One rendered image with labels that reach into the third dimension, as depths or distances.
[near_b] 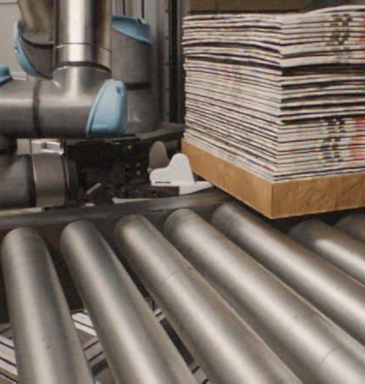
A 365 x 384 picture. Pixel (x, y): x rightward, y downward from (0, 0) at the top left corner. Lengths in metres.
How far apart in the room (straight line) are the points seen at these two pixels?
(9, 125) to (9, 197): 0.10
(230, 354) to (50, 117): 0.40
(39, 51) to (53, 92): 0.42
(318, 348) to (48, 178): 0.45
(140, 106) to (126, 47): 0.12
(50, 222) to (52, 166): 0.11
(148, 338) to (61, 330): 0.07
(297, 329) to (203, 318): 0.07
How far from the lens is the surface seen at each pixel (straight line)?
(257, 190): 0.65
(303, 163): 0.64
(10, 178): 0.74
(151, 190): 0.76
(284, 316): 0.46
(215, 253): 0.56
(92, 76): 0.70
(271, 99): 0.62
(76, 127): 0.69
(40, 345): 0.42
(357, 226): 0.68
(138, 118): 1.11
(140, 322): 0.43
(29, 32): 1.11
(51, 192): 0.75
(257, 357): 0.39
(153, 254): 0.56
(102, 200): 0.77
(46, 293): 0.49
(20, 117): 0.70
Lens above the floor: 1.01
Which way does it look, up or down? 16 degrees down
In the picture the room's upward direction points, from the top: straight up
